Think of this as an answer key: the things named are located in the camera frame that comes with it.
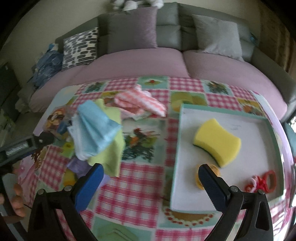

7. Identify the purple wipes packet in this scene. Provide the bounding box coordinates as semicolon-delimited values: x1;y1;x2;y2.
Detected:
67;156;111;188

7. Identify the red pink pipe-cleaner toy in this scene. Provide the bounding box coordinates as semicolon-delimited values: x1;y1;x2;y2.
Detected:
244;175;266;193

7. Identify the gold round pouch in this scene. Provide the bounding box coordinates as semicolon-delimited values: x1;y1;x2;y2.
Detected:
195;164;221;190

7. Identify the light green cloth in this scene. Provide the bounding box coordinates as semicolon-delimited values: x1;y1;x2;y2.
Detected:
87;99;125;177

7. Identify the red tape roll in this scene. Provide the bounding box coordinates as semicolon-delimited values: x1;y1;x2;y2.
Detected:
262;170;276;193

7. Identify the blue face mask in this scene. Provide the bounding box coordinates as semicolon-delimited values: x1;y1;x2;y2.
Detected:
67;99;121;161

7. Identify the yellow sponge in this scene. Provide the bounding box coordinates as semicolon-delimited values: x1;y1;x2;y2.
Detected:
193;118;241;168

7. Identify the pink white striped towel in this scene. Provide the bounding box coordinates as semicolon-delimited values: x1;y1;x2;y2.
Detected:
114;84;167;120

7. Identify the person left hand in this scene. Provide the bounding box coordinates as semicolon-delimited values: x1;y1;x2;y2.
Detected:
3;183;26;224

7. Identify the clear gift box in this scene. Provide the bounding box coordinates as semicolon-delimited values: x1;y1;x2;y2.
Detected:
43;105;75;140

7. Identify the teal white tray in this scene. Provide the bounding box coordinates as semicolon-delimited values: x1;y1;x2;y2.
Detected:
170;104;284;213

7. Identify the patchwork tablecloth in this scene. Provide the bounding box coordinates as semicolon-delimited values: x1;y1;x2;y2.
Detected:
17;76;296;241

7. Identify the blue clothes pile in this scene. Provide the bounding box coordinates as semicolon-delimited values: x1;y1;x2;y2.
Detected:
28;43;63;90

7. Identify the black white patterned cushion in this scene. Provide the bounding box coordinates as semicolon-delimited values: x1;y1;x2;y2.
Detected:
62;27;98;71

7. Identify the purple cushion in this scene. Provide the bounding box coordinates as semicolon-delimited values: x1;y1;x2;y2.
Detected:
107;7;158;54

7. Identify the grey white plush toy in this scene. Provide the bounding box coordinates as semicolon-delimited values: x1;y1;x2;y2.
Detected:
110;0;164;11

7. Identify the grey sofa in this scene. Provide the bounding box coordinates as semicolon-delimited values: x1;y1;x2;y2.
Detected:
18;3;295;120

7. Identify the light grey cushion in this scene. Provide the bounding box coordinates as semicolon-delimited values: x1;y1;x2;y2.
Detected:
193;15;244;62

